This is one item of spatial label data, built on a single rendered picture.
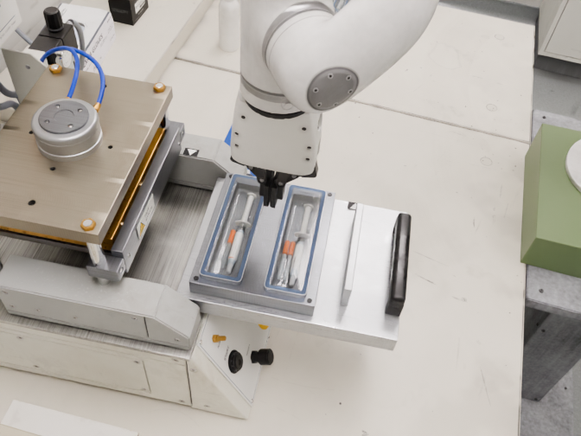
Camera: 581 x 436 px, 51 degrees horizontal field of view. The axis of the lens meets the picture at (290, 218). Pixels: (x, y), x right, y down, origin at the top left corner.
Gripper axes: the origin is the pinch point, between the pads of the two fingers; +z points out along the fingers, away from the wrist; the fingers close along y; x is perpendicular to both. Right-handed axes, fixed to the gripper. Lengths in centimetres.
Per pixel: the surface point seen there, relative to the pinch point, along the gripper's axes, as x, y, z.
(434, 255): -21.6, -28.2, 33.9
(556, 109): -176, -94, 109
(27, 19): -59, 70, 26
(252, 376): 11.3, -0.8, 31.0
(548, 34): -200, -84, 89
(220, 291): 10.2, 4.2, 10.2
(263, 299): 10.1, -1.6, 10.0
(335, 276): 3.0, -10.2, 11.7
